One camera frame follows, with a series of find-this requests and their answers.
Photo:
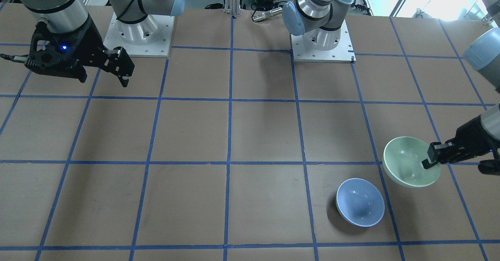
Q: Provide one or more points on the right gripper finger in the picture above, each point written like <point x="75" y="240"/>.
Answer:
<point x="119" y="63"/>

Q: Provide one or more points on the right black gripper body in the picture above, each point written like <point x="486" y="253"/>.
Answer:
<point x="90" y="41"/>

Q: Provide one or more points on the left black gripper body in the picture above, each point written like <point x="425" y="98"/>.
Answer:
<point x="471" y="133"/>

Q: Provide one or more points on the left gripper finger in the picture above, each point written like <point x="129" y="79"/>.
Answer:
<point x="438" y="153"/>

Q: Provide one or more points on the green bowl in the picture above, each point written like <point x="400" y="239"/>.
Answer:
<point x="402" y="162"/>

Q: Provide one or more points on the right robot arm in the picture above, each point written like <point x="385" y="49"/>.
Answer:
<point x="63" y="16"/>

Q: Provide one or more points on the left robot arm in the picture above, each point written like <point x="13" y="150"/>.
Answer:
<point x="321" y="21"/>

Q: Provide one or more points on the blue bowl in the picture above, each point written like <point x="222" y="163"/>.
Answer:
<point x="360" y="203"/>

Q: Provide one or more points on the silver cylindrical tool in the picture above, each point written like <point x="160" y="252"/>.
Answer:
<point x="267" y="15"/>

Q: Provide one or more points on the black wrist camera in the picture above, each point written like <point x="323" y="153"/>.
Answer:
<point x="489" y="167"/>

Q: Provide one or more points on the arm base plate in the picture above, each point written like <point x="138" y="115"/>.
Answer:
<point x="324" y="46"/>
<point x="150" y="38"/>

